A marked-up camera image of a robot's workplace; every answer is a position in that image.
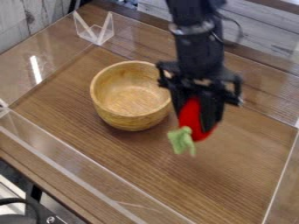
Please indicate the red felt strawberry toy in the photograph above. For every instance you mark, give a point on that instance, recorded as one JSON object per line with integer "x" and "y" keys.
{"x": 190, "y": 133}

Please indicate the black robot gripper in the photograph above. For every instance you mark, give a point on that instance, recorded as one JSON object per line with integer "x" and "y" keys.
{"x": 198, "y": 72}

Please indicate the light wooden bowl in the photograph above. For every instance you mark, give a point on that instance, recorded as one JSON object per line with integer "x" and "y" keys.
{"x": 128, "y": 98}

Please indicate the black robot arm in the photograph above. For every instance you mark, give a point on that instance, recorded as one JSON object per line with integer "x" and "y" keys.
{"x": 192, "y": 12}

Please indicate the black table leg bracket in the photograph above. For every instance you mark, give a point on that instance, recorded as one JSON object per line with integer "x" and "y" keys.
{"x": 37, "y": 209}

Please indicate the clear acrylic tray enclosure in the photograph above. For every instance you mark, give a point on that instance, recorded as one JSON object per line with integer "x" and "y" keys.
{"x": 86, "y": 120}

